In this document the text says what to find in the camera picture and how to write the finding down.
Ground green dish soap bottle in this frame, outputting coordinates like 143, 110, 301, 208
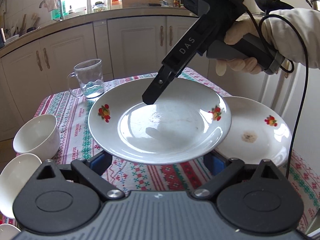
51, 0, 66, 20

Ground white floral deep plate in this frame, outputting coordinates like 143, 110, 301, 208
88, 77, 232, 165

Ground kitchen countertop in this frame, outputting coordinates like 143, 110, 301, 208
0, 5, 200, 58

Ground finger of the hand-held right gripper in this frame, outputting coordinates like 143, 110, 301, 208
142, 65, 185, 105

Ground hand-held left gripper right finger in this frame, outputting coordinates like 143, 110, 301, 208
191, 151, 285, 202

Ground white ceramic bowl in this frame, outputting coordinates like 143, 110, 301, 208
13, 114, 60, 162
0, 224, 22, 240
0, 153, 42, 219

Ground metal sink faucet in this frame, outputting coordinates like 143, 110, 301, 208
39, 0, 65, 22

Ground large white floral plate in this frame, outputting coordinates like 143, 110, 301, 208
215, 96, 292, 168

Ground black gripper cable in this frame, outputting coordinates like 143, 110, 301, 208
246, 7, 309, 180

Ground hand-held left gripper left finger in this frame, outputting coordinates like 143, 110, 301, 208
36, 151, 125, 202

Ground dish rack with utensils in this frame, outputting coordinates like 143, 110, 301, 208
0, 14, 42, 42

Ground person's right hand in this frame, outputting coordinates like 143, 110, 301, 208
215, 7, 320, 76

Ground black wok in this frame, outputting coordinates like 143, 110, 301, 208
254, 0, 288, 13

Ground clear glass mug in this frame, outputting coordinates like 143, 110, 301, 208
67, 59, 105, 100

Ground red green patterned tablecloth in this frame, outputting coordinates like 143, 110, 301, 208
0, 69, 318, 235

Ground white kitchen cabinets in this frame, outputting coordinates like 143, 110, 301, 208
0, 17, 320, 143

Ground steel cooking pot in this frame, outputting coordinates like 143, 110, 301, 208
306, 0, 320, 12

